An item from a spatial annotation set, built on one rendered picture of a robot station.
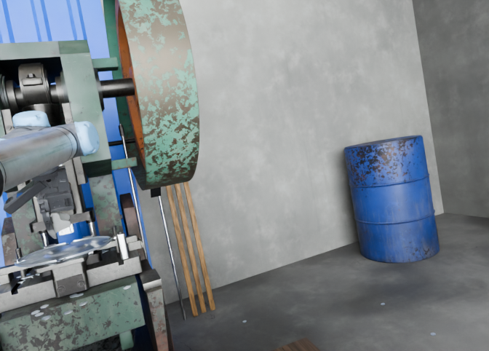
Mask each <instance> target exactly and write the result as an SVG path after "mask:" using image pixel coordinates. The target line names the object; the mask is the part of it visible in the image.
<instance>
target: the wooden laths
mask: <svg viewBox="0 0 489 351"><path fill-rule="evenodd" d="M183 185H184V189H185V193H186V199H187V203H188V209H189V213H190V217H191V223H192V227H193V231H194V236H195V240H196V246H197V250H198V254H199V260H200V264H201V268H202V274H203V278H204V284H205V288H206V291H207V298H208V301H209V305H210V310H211V311H212V310H214V309H215V303H214V300H213V296H212V290H211V286H210V280H209V276H208V273H207V266H206V263H205V259H204V253H203V249H202V243H201V239H200V236H199V229H198V226H197V222H196V216H195V212H194V206H193V202H192V198H191V192H190V189H189V185H188V181H187V182H183ZM174 186H175V192H176V196H177V200H178V206H179V210H180V216H181V220H182V224H183V230H184V234H185V237H186V244H187V247H188V254H189V258H190V261H191V268H192V271H193V275H194V281H195V285H196V291H197V295H198V299H199V305H200V309H201V313H203V312H206V307H205V303H204V297H203V293H202V287H201V283H200V280H199V273H198V270H197V266H196V260H195V256H194V250H193V246H192V242H191V236H190V232H189V229H188V222H187V219H186V212H185V209H184V205H183V199H182V195H181V191H180V185H179V184H174ZM166 190H167V196H168V200H169V204H170V210H171V214H172V220H173V224H174V228H175V234H176V238H177V242H178V248H179V252H180V258H181V262H182V266H183V272H184V276H185V280H186V286H187V290H188V296H189V300H190V304H191V310H192V314H193V317H196V316H198V312H197V308H196V302H195V298H194V292H193V288H192V284H191V278H190V274H189V270H188V265H187V261H186V255H185V251H184V247H183V241H182V237H181V233H180V227H179V223H178V217H177V213H176V209H175V203H174V199H173V195H172V189H171V185H169V186H166ZM158 200H159V206H160V210H161V214H162V220H163V224H164V230H165V234H166V238H167V244H168V248H169V252H170V258H171V262H172V268H173V272H174V276H175V282H176V286H177V290H178V296H179V300H180V307H181V310H182V314H183V320H186V313H185V309H184V305H183V299H182V295H181V291H180V285H179V281H178V275H177V271H176V267H175V261H174V257H173V253H172V246H171V243H170V236H169V232H168V229H167V222H166V218H165V215H164V208H163V204H162V198H161V196H158Z"/></svg>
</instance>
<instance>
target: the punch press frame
mask: <svg viewBox="0 0 489 351"><path fill-rule="evenodd" d="M24 63H42V64H44V66H45V68H46V70H47V72H48V74H49V79H50V82H51V83H55V77H56V76H60V78H61V83H62V87H63V94H64V97H65V103H70V107H71V113H72V117H73V123H74V122H85V121H88V122H91V123H92V124H93V125H94V126H95V128H96V130H97V132H98V136H99V141H100V145H99V149H98V150H97V151H96V152H95V153H94V154H88V155H87V156H80V157H81V163H82V165H83V167H84V170H85V172H86V174H87V177H88V179H89V183H90V189H91V193H92V200H93V204H94V208H95V215H96V219H97V223H98V229H99V233H100V236H109V237H113V232H112V228H111V227H112V226H116V229H117V234H118V232H124V231H123V227H122V219H123V218H122V214H121V215H120V212H119V206H118V202H117V198H116V191H115V187H114V180H113V176H112V167H111V154H110V150H109V146H108V139H107V135H106V129H105V124H104V120H103V113H102V111H103V110H105V107H104V102H103V94H102V90H101V85H100V79H99V75H98V70H97V69H95V68H93V65H92V58H91V54H90V49H89V45H88V42H87V39H86V40H69V41H51V42H18V43H1V44H0V138H1V137H3V136H5V135H6V131H5V127H4V121H3V117H2V114H1V110H3V109H11V106H10V104H9V100H8V97H7V89H6V81H7V80H14V81H15V83H16V85H17V87H20V83H19V76H18V67H19V65H20V64H24ZM11 110H12V109H11ZM11 215H12V221H13V225H14V229H15V235H16V238H17V245H18V248H20V249H21V251H22V256H26V255H28V254H29V253H33V252H35V251H39V250H41V249H43V248H44V246H43V242H42V238H41V234H39V232H31V229H30V226H29V224H30V223H31V222H32V221H34V220H36V217H35V213H34V209H33V203H32V199H31V200H29V201H28V202H27V203H26V204H24V205H23V206H22V207H20V208H19V209H18V210H16V211H15V212H14V213H13V214H11ZM128 285H131V287H130V288H128V289H124V287H126V286H128ZM80 293H83V295H82V296H78V297H73V298H70V295H72V294H73V293H72V294H70V295H67V296H62V297H60V298H56V297H55V298H53V299H48V300H45V301H40V302H38V303H35V304H30V305H28V306H24V307H21V308H17V309H13V310H10V311H7V312H5V313H4V314H3V316H2V317H1V319H0V340H1V345H2V349H3V351H70V350H74V349H76V348H79V347H83V346H85V345H88V344H91V343H93V342H97V341H100V340H102V339H106V338H108V337H111V336H114V335H117V334H118V335H119V340H120V344H121V348H122V350H126V349H129V348H131V347H134V341H133V337H132V329H134V328H137V327H140V326H144V325H145V320H144V317H143V310H142V306H141V302H140V295H139V291H138V284H137V281H136V279H135V275H131V276H129V277H124V278H121V279H118V280H114V281H111V282H108V283H104V284H100V285H96V286H93V287H91V288H89V289H87V290H85V291H80V292H77V294H80ZM86 301H87V303H86V304H85V305H82V306H79V305H80V304H81V303H82V302H86ZM45 304H48V305H49V306H48V307H45V308H42V309H41V307H42V306H44V305H45ZM36 310H40V312H42V313H43V315H40V316H35V315H36V314H38V313H40V312H38V313H36V314H34V315H32V314H31V313H32V312H34V311H36ZM69 310H73V312H71V313H68V314H66V315H64V312H66V311H69ZM48 315H50V316H51V317H50V318H49V319H47V320H42V318H43V317H45V316H48Z"/></svg>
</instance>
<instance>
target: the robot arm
mask: <svg viewBox="0 0 489 351"><path fill-rule="evenodd" d="M12 120H13V127H15V128H14V130H12V131H11V132H10V133H8V134H6V135H5V136H3V137H1V138H0V198H1V196H2V194H3V192H5V191H7V190H9V189H11V188H13V187H15V186H17V185H19V184H21V183H23V182H25V181H28V180H30V179H31V180H32V181H31V182H30V183H29V184H27V185H26V186H24V187H23V188H22V189H21V190H20V191H18V192H17V193H15V194H14V195H12V196H11V197H10V198H8V199H7V200H6V201H5V203H4V211H5V212H7V213H8V214H13V213H14V212H15V211H16V210H18V209H19V208H20V207H22V206H23V205H24V204H26V203H27V202H28V201H29V200H31V199H32V198H33V197H36V198H37V202H38V206H39V211H40V213H41V214H42V217H43V219H44V224H45V227H46V229H47V231H48V233H49V235H50V236H51V237H52V238H54V239H57V235H56V233H57V232H59V231H61V230H63V229H66V228H68V227H69V226H70V225H71V222H70V221H69V219H70V216H69V215H68V214H66V213H61V212H60V211H64V210H65V211H67V210H73V209H74V206H73V193H72V191H71V183H70V182H68V176H67V173H66V168H65V165H63V166H59V165H61V164H63V163H64V162H67V161H69V160H70V159H73V158H74V157H80V156H87V155H88V154H94V153H95V152H96V151H97V150H98V149H99V145H100V141H99V136H98V132H97V130H96V128H95V126H94V125H93V124H92V123H91V122H88V121H85V122H74V123H70V124H66V125H58V126H54V127H51V125H50V124H49V121H48V118H47V115H46V114H45V113H44V112H42V111H24V112H20V113H18V114H16V115H14V116H13V118H12Z"/></svg>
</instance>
